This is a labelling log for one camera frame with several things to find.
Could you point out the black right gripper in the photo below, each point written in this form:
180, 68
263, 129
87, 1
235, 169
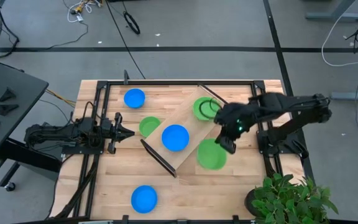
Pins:
238, 119

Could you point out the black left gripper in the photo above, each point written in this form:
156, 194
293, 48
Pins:
117, 133

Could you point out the blue plastic mini bowl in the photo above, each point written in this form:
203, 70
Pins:
134, 98
175, 137
144, 199

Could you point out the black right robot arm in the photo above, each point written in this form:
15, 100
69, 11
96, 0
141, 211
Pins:
303, 123

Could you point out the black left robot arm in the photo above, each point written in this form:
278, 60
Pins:
57, 133

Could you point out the wooden shelf riser black legs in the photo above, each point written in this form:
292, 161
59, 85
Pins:
191, 124

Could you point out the black plant pot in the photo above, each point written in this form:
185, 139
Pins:
249, 202

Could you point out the green leafy plant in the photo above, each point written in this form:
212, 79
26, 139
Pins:
291, 202

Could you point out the grey desk foot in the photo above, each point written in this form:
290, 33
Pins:
334, 15
353, 95

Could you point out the black desk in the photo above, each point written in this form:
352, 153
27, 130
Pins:
5, 81

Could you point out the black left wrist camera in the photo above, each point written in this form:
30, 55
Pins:
107, 127

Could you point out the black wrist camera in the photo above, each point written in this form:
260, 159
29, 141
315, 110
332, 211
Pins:
227, 144
107, 127

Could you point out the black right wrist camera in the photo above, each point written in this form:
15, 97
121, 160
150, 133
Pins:
227, 144

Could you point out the black frame bracket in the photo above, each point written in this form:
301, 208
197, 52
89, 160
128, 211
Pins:
126, 76

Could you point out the black aluminium rig frame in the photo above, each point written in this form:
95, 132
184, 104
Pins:
179, 82

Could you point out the silver aluminium bracket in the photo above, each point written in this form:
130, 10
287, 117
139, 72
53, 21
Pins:
95, 222

